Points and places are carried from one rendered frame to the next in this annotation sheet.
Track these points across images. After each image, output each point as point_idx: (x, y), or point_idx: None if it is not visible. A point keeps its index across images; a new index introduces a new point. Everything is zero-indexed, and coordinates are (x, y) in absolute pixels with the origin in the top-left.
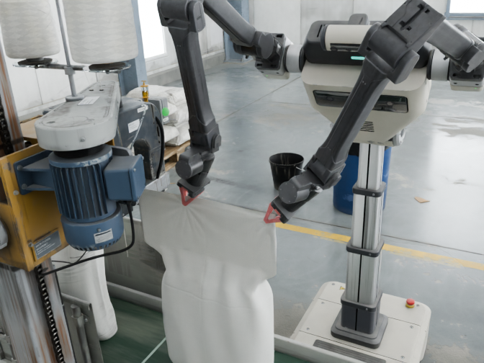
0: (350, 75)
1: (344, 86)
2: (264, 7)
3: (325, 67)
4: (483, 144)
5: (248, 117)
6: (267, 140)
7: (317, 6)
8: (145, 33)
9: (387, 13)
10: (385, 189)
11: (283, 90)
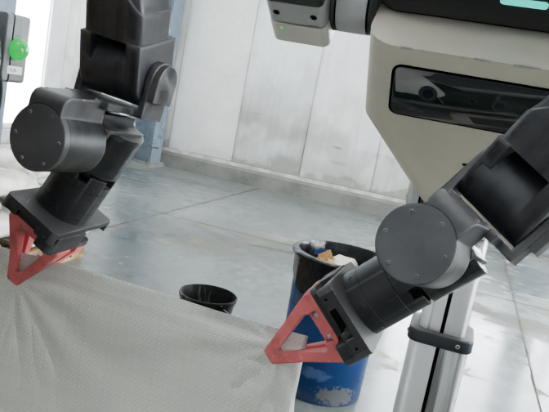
0: (490, 41)
1: (480, 58)
2: (192, 99)
3: (429, 21)
4: (483, 323)
5: (148, 231)
6: (174, 267)
7: (263, 111)
8: (13, 87)
9: (351, 139)
10: (365, 366)
11: (203, 208)
